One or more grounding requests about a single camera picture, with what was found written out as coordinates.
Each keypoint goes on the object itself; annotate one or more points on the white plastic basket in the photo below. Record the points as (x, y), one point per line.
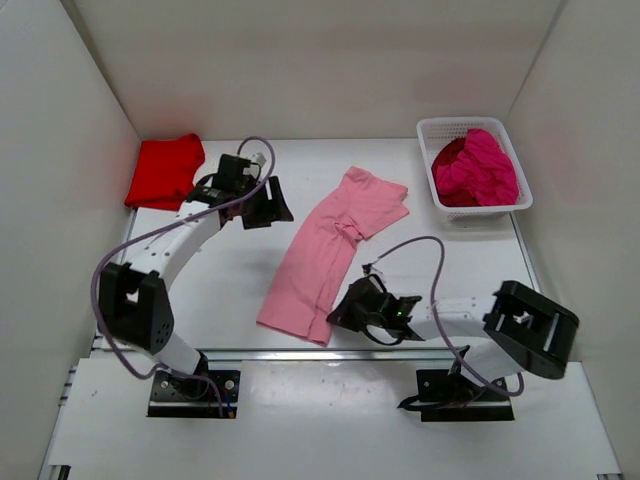
(435, 133)

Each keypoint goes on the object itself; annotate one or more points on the magenta t shirt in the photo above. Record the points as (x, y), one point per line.
(482, 175)

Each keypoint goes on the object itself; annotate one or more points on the light pink polo shirt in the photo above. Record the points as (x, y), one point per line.
(307, 282)

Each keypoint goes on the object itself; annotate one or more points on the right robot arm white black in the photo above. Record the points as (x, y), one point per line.
(513, 331)

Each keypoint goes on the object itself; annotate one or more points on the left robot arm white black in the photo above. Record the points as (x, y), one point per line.
(131, 299)

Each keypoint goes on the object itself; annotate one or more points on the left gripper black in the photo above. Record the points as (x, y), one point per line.
(280, 209)

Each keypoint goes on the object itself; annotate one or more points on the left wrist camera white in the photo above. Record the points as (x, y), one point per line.
(257, 162)

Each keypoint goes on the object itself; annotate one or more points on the folded red t shirt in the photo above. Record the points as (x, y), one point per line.
(164, 173)

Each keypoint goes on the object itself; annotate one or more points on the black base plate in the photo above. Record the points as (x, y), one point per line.
(445, 397)
(171, 397)

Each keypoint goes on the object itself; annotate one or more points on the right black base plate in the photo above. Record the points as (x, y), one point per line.
(445, 397)

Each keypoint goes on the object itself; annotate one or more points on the dark red t shirt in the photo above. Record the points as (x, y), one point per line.
(448, 154)

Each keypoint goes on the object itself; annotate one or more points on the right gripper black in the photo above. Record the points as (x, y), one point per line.
(343, 317)

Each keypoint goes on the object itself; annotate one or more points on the aluminium rail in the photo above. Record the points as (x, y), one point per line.
(327, 355)

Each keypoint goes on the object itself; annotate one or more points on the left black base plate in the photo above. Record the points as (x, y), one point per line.
(171, 397)

